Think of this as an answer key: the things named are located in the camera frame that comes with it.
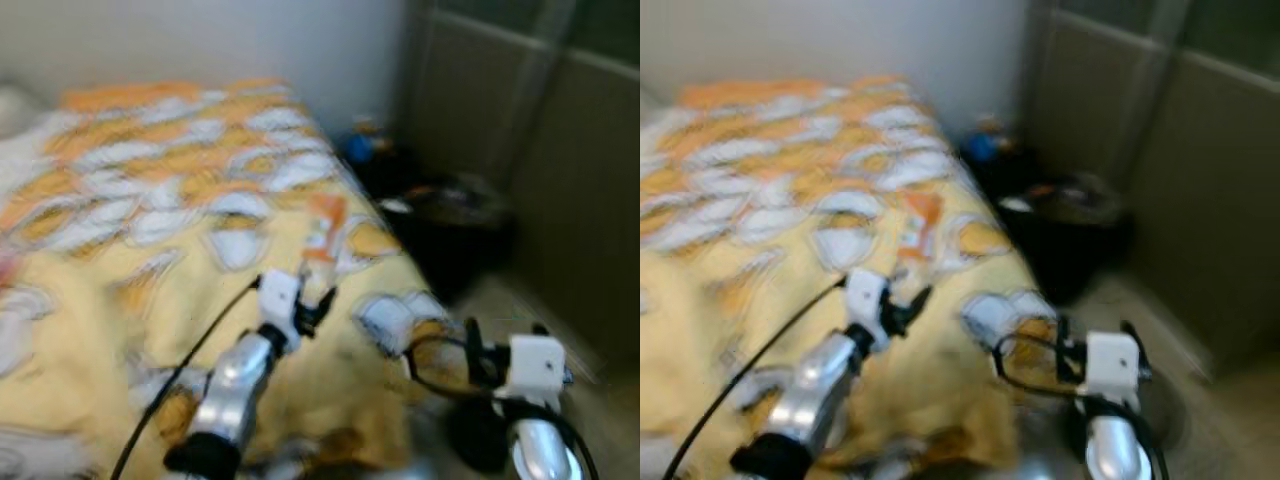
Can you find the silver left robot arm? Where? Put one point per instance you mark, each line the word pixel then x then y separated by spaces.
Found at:
pixel 235 385
pixel 815 385

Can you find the black trash bin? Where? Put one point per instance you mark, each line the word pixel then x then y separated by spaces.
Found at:
pixel 450 250
pixel 1065 250

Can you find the small blue object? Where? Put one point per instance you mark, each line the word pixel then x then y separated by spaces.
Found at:
pixel 358 148
pixel 982 148

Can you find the yellow orange duck print blanket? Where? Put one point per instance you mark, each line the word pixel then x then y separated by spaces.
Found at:
pixel 800 180
pixel 200 180

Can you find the dark olive wardrobe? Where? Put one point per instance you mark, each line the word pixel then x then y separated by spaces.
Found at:
pixel 570 180
pixel 1200 200

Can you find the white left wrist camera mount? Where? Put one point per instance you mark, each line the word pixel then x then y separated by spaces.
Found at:
pixel 868 295
pixel 280 295

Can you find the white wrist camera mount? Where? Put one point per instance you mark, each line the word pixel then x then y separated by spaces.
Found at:
pixel 535 362
pixel 280 295
pixel 1112 360
pixel 868 295

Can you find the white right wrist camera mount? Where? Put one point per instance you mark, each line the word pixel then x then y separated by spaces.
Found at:
pixel 1112 360
pixel 535 362

